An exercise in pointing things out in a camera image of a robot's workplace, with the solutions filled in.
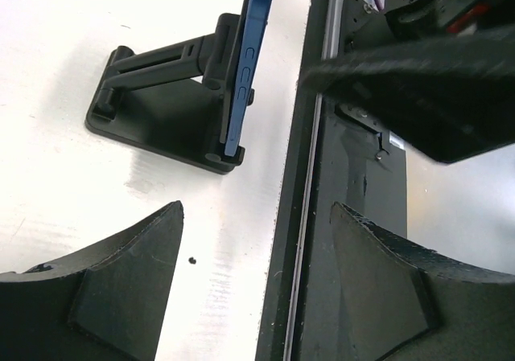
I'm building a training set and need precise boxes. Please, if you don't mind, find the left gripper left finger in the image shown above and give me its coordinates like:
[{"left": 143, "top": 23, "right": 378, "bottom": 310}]
[{"left": 1, "top": 201, "right": 183, "bottom": 360}]

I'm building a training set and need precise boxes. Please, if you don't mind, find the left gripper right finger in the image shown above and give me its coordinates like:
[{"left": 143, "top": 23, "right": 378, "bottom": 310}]
[{"left": 330, "top": 203, "right": 514, "bottom": 360}]

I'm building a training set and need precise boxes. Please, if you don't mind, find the black folding phone stand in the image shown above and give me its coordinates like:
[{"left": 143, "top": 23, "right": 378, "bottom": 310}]
[{"left": 85, "top": 13, "right": 245, "bottom": 174}]

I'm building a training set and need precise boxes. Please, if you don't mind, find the blue phone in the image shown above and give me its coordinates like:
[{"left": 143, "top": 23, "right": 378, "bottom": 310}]
[{"left": 225, "top": 0, "right": 272, "bottom": 157}]

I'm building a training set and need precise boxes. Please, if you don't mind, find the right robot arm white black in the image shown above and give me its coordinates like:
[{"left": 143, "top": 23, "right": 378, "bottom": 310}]
[{"left": 300, "top": 0, "right": 514, "bottom": 164}]

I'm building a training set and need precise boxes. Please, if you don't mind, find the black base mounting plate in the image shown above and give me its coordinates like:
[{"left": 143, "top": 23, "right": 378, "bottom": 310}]
[{"left": 255, "top": 0, "right": 410, "bottom": 361}]

